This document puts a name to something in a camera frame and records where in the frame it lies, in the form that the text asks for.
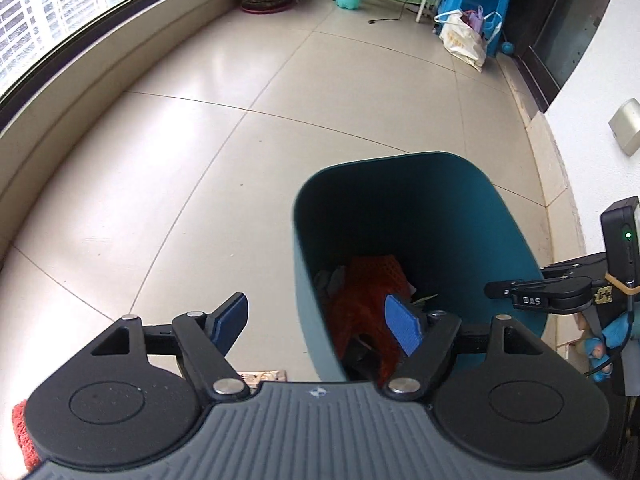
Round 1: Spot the orange foam fruit net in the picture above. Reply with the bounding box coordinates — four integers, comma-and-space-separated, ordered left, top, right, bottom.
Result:
326, 256, 411, 385

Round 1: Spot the dark teal trash bin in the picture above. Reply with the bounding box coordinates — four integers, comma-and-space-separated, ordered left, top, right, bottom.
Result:
293, 152, 541, 382

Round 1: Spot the right hand blue glove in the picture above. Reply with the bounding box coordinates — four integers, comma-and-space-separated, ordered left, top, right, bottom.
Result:
575, 313, 639, 382

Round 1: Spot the red mesh item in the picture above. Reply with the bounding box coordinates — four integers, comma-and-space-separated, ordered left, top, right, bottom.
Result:
11, 400, 41, 472

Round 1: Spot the small blue ball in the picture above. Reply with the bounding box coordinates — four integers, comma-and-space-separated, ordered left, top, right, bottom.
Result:
501, 41, 515, 56

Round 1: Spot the white tote bag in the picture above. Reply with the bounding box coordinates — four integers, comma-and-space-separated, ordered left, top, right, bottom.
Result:
434, 6, 503, 73

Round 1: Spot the blue plastic stool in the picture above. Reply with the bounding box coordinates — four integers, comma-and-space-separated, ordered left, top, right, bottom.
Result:
435, 0, 512, 59

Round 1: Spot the black camera box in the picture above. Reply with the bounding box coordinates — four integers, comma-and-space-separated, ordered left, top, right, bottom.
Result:
600, 196, 639, 288

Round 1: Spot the beige wall socket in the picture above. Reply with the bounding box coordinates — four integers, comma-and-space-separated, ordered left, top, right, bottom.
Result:
608, 98, 640, 156

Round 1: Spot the black window frame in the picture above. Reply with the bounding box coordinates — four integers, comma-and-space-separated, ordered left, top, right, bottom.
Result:
1, 0, 160, 127

